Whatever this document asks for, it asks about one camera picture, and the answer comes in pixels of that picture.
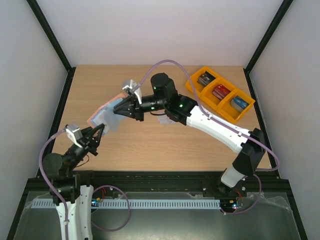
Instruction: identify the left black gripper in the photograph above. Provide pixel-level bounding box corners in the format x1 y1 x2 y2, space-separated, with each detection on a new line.
65 121 104 174

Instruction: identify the pink leather card holder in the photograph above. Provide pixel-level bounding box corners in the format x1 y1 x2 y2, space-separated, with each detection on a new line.
87 92 129 136

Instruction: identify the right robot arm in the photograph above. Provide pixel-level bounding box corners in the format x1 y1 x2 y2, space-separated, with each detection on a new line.
113 73 266 196

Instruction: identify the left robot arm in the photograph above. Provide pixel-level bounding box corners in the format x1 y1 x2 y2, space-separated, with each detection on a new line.
38 123 105 240

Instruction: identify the yellow bin with black cards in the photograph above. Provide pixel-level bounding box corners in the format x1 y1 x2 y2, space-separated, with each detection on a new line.
184 66 221 98

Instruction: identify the black card stack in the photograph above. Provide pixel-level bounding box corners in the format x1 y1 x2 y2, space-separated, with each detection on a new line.
197 71 216 87

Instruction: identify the yellow bin with red cards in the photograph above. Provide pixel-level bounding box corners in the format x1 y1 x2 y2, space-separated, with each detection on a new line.
200 77 236 111

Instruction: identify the red card stack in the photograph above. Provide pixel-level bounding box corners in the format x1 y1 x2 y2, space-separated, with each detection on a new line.
212 84 231 100

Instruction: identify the blue card stack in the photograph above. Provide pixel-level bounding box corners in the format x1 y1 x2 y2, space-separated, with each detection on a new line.
230 95 249 113

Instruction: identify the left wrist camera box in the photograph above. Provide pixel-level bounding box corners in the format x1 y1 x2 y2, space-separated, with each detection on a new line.
65 124 83 148

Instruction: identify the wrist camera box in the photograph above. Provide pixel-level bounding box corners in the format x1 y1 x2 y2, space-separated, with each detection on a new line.
122 79 142 104
65 124 83 148

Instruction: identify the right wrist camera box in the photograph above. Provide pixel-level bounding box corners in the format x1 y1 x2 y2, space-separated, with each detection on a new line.
122 79 142 104

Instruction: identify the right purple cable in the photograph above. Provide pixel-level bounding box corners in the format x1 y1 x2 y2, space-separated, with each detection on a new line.
134 59 280 216

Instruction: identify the white slotted cable duct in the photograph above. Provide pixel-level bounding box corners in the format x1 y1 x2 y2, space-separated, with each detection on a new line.
26 198 222 210

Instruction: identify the left black frame post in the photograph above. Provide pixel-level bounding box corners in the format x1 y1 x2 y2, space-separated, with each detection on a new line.
26 0 76 73

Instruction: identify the black frame post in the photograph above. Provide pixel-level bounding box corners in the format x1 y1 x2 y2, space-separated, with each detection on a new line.
26 0 76 73
244 0 295 73

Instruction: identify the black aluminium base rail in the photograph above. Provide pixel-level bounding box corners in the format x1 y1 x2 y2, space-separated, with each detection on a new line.
22 170 293 198

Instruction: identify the right black frame post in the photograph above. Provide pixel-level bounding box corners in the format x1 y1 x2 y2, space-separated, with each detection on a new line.
244 0 295 73

